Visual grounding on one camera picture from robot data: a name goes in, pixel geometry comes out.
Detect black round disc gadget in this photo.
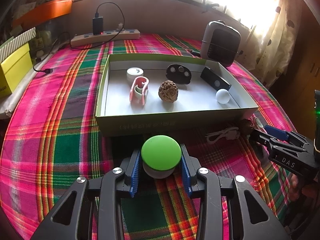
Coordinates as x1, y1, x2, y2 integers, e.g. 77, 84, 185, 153
166, 64, 192, 85

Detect white power strip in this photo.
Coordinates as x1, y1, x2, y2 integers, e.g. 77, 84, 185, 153
71, 29, 140, 47

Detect shallow cardboard box tray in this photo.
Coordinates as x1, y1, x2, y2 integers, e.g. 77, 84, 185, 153
95, 54, 258, 136

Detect person right hand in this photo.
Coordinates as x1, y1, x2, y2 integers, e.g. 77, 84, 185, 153
289, 174, 319, 202

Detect grey portable fan heater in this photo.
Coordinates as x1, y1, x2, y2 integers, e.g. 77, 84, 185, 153
200, 20, 241, 67

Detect striped green white box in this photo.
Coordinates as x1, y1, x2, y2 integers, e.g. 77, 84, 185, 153
0, 27, 36, 63

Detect cream dotted curtain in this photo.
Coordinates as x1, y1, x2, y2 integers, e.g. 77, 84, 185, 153
236, 0, 303, 88

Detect green cap knob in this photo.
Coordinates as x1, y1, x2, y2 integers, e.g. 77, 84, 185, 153
141, 135, 182, 179

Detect white usb cable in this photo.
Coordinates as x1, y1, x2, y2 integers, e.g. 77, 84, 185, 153
205, 126, 241, 145

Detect orange tray shelf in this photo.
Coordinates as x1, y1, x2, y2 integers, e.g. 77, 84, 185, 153
12, 0, 73, 30

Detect brown walnut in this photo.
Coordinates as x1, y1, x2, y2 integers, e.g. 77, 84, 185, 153
158, 80, 178, 103
238, 119, 254, 135

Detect plaid pink green blanket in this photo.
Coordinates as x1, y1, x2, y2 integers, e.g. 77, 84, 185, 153
1, 34, 291, 239

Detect black rectangular device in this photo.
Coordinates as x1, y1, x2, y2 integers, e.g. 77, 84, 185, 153
200, 67, 231, 91

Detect yellow box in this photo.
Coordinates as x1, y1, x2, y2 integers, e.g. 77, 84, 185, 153
0, 43, 33, 98

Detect white knob with screw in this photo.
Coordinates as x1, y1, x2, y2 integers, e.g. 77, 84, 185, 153
216, 89, 231, 105

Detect pink clip with mint button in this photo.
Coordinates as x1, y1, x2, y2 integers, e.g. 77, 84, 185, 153
252, 115, 264, 131

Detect black charger with cable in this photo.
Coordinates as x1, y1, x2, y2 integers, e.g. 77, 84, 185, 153
36, 2, 125, 63

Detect white round tape roll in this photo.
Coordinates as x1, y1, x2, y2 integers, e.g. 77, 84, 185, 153
126, 67, 144, 85

